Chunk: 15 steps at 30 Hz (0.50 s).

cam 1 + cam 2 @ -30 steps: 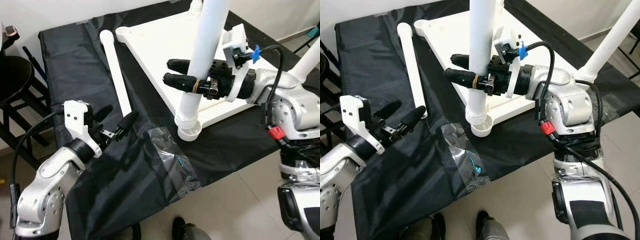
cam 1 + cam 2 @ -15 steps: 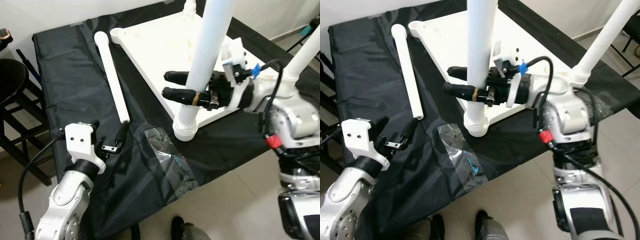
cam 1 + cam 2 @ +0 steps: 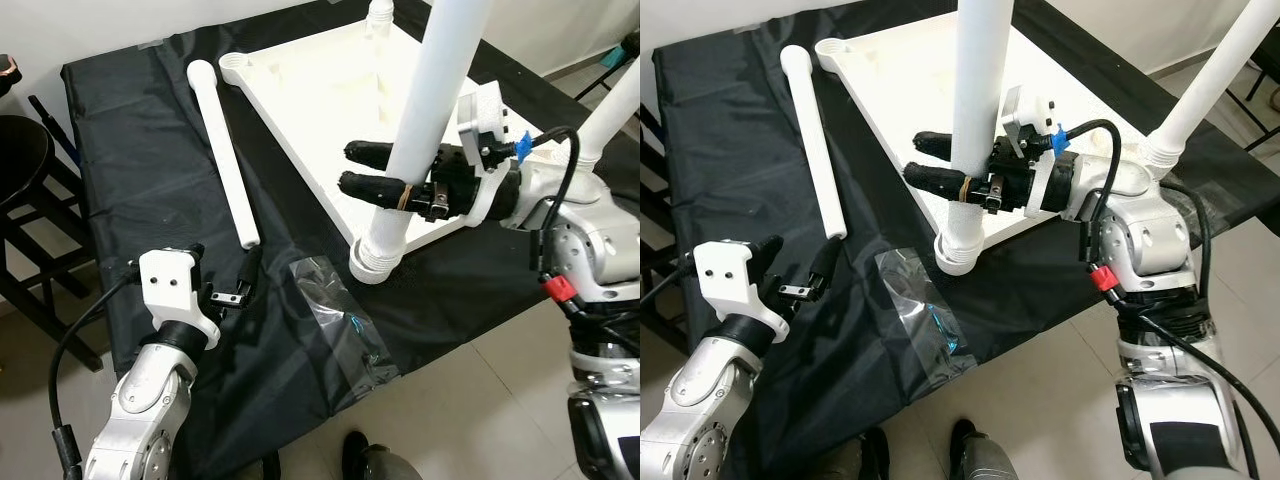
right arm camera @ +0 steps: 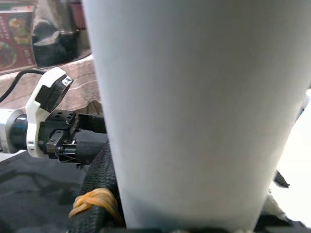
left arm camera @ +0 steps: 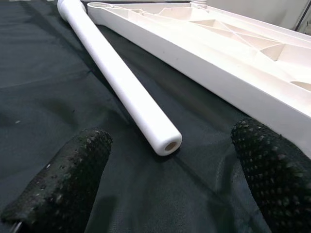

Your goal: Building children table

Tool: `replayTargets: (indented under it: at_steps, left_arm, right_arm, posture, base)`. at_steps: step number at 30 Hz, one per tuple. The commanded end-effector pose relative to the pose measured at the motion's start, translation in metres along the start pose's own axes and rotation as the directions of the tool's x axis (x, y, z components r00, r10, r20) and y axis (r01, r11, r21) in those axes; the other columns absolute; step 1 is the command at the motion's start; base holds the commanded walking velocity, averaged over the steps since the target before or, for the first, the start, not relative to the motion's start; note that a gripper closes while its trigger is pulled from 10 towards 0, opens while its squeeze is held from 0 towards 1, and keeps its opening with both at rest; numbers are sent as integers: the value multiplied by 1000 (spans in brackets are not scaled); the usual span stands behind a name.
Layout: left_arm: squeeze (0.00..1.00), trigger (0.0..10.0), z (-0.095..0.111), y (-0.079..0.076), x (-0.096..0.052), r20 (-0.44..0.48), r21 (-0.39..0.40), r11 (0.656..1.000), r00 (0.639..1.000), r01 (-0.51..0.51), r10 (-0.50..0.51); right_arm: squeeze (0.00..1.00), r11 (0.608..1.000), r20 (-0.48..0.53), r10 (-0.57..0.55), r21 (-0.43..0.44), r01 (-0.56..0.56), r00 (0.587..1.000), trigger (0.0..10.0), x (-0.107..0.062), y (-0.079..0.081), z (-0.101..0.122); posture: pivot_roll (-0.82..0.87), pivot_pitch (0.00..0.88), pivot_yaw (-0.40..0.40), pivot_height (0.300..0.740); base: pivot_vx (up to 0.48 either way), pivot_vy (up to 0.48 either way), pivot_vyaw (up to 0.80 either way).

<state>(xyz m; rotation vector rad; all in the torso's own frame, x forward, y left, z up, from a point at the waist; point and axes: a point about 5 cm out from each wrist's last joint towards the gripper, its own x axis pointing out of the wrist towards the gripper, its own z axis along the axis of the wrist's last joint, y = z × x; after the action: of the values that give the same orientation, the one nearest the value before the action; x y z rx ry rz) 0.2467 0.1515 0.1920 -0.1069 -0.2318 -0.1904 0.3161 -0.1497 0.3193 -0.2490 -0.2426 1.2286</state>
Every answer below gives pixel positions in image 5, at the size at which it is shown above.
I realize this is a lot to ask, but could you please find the black tablecloth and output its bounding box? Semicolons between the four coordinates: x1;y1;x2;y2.
0;0;311;233

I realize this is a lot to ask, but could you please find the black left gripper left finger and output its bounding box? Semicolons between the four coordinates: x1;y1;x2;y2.
0;128;114;233

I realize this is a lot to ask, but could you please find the white plastic table top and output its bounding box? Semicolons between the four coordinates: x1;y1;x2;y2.
86;1;311;158

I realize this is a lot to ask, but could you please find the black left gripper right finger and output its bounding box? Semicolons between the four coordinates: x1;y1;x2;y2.
230;118;311;233

